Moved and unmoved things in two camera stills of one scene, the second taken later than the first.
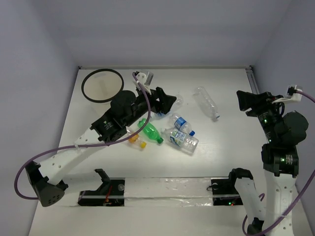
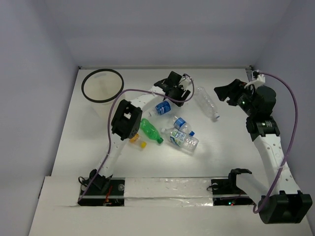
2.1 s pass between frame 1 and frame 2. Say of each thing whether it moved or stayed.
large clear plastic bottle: stayed
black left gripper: moved
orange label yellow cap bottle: stayed
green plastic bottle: stayed
